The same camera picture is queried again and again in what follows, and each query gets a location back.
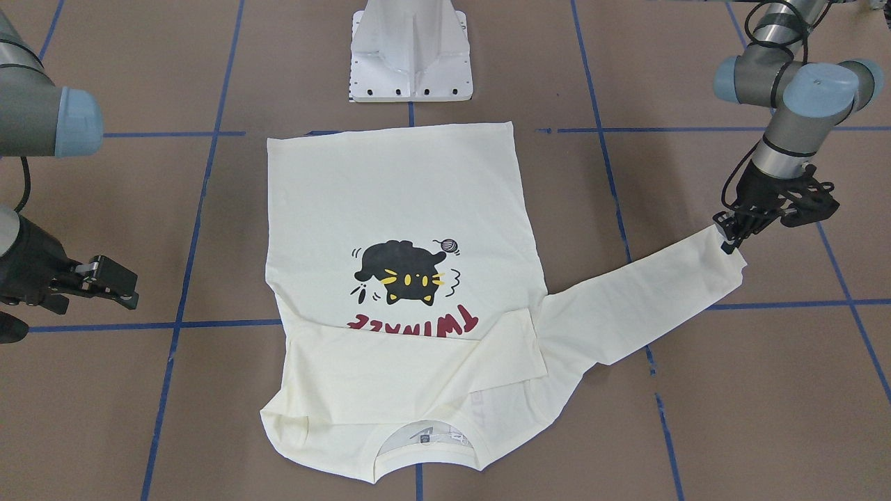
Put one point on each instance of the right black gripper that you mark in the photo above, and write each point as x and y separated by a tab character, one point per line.
31	263

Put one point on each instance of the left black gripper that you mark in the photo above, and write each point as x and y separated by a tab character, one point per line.
757	186

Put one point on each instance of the cream long-sleeve cat shirt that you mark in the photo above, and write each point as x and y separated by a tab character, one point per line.
418	326

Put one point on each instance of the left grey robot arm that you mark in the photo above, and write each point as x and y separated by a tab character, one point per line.
808	99

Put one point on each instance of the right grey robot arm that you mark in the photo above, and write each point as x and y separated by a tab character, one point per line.
41	119

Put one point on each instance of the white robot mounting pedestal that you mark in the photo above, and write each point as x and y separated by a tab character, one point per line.
410	51

